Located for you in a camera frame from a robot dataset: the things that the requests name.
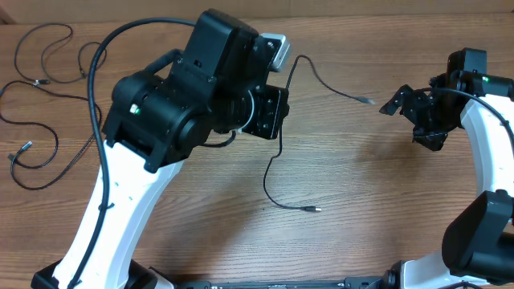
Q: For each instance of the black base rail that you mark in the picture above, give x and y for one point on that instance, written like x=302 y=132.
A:
x=370 y=282

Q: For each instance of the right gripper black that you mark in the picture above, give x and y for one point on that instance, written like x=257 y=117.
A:
x=434 y=137

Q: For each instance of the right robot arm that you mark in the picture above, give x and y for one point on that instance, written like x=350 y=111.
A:
x=476 y=249

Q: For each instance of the cardboard wall panel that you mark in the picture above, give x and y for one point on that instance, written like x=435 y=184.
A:
x=79 y=11

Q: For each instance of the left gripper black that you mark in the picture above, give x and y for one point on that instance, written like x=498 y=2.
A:
x=275 y=106

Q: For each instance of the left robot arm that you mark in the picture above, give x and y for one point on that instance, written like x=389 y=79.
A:
x=218 y=83

